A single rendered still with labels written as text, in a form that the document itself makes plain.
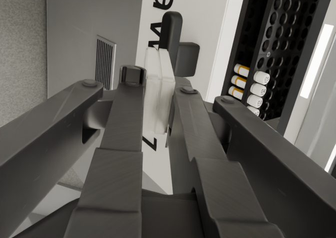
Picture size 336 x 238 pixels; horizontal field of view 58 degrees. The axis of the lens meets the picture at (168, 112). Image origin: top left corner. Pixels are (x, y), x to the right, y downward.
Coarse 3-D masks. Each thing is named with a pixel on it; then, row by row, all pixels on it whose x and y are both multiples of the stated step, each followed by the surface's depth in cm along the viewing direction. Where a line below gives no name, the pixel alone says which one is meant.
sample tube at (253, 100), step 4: (232, 88) 36; (236, 88) 36; (228, 92) 36; (232, 92) 36; (236, 92) 35; (240, 92) 35; (236, 96) 35; (240, 96) 35; (252, 96) 34; (256, 96) 34; (248, 100) 34; (252, 100) 34; (256, 100) 33; (260, 100) 34; (252, 104) 34; (256, 104) 33; (260, 104) 34
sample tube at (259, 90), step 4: (236, 76) 35; (232, 80) 36; (236, 80) 35; (240, 80) 35; (244, 80) 35; (236, 84) 35; (240, 84) 35; (244, 84) 34; (252, 84) 34; (256, 84) 33; (260, 84) 33; (252, 88) 35; (256, 88) 33; (260, 88) 33; (264, 88) 33; (252, 92) 34; (256, 92) 33; (260, 92) 33; (264, 92) 34
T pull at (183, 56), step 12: (168, 12) 22; (168, 24) 22; (180, 24) 22; (168, 36) 22; (168, 48) 23; (180, 48) 23; (192, 48) 24; (180, 60) 24; (192, 60) 25; (180, 72) 24; (192, 72) 25
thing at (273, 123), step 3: (279, 117) 48; (267, 120) 46; (270, 120) 46; (273, 120) 46; (276, 120) 47; (267, 123) 45; (270, 123) 45; (273, 123) 45; (276, 123) 45; (270, 126) 44; (273, 126) 44; (276, 126) 44
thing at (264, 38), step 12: (276, 0) 31; (264, 12) 31; (276, 12) 31; (264, 24) 31; (276, 24) 32; (264, 36) 31; (264, 48) 33; (252, 60) 33; (264, 60) 33; (252, 72) 33
